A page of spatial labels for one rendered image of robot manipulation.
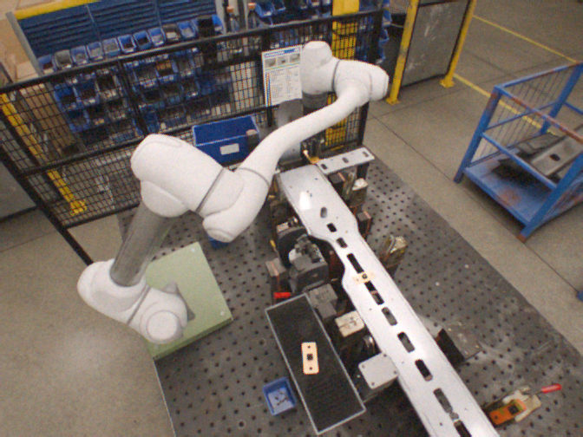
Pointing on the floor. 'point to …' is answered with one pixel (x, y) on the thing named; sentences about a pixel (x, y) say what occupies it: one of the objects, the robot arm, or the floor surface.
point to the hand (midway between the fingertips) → (311, 148)
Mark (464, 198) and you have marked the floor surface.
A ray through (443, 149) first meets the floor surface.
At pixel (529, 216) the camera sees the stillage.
